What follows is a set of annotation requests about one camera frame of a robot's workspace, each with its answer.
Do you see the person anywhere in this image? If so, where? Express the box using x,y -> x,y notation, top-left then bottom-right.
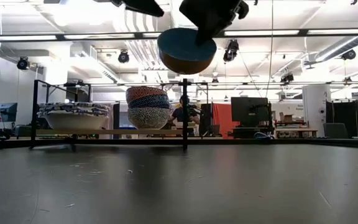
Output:
168,95 -> 201,129

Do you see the red wave-patterned bowl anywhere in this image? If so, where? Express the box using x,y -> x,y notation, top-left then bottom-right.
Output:
125,86 -> 168,105

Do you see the orange panel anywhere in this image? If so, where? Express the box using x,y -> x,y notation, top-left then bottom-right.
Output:
212,103 -> 233,139

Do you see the cardboard box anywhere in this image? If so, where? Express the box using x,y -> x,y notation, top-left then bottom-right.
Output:
279,111 -> 295,124

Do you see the black ceiling-mounted device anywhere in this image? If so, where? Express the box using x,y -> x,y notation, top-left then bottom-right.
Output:
117,50 -> 131,64
223,39 -> 240,63
280,72 -> 295,85
16,56 -> 30,71
341,49 -> 357,60

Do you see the black curtain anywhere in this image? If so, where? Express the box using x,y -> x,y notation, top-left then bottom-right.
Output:
325,99 -> 358,138

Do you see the grey-green chair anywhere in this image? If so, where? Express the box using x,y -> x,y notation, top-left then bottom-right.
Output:
323,122 -> 350,139

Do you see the wooden background table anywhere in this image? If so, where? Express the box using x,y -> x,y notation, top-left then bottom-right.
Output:
274,126 -> 319,139

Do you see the grey background monitor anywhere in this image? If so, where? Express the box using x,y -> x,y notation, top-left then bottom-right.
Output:
0,102 -> 18,123

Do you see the white column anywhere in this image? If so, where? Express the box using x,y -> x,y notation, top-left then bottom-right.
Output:
302,84 -> 332,133

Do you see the black background monitor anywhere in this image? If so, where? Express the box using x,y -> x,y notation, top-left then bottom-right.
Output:
231,96 -> 270,123

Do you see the blue white patterned plate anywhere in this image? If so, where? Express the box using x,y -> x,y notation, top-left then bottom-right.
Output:
37,105 -> 111,113
37,109 -> 111,131
39,101 -> 110,108

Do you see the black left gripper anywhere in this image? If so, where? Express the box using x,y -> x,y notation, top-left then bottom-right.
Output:
110,0 -> 165,18

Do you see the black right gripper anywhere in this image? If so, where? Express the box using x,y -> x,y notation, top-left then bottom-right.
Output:
178,0 -> 250,46

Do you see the blue white fine-patterned bowl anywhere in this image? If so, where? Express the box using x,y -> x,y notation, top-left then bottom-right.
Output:
127,106 -> 172,130

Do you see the orange bowl light-blue inside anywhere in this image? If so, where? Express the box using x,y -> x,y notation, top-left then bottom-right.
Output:
157,27 -> 218,75

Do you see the black background desk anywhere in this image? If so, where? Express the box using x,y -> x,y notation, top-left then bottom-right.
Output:
230,123 -> 275,139

